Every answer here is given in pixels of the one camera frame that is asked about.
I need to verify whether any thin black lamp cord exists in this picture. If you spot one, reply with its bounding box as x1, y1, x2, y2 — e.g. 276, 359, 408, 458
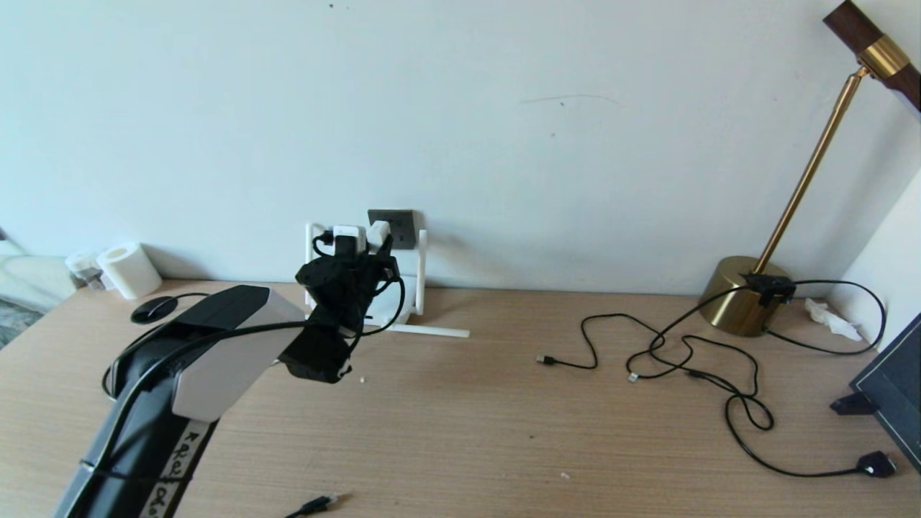
763, 279, 887, 356

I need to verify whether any pale background furniture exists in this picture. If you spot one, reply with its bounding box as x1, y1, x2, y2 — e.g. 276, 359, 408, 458
0, 253, 76, 312

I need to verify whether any white router with antennas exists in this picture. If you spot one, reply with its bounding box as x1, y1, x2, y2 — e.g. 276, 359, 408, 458
305, 222, 471, 339

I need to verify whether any black round desk grommet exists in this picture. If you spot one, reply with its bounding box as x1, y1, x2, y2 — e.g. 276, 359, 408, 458
131, 296, 179, 324

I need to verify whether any white paper roll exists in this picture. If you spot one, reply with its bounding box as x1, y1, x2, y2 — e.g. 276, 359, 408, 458
96, 242, 163, 301

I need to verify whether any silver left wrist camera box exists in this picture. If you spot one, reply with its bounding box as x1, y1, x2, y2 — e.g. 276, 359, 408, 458
331, 225, 368, 258

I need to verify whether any black USB cable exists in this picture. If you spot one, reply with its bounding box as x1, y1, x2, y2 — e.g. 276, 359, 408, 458
537, 314, 760, 396

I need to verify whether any black block with cables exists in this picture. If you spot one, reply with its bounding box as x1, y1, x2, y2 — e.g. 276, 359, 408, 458
743, 274, 797, 308

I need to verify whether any crumpled white tissue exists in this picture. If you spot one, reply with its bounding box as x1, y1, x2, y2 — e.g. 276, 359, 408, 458
804, 299, 863, 342

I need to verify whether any brass desk lamp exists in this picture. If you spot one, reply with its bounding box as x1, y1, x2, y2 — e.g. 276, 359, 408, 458
699, 0, 921, 338

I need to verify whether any grey wall power socket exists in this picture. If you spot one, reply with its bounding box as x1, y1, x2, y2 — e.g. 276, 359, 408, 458
368, 209, 417, 250

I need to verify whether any black lamp power cord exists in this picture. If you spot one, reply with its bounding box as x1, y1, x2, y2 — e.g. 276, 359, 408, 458
689, 367, 898, 478

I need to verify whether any black cable with white tip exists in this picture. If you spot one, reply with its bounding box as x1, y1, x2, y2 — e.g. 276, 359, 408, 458
627, 285, 755, 381

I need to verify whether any black ethernet cable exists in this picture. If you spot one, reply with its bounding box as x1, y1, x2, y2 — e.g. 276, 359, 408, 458
103, 291, 340, 518

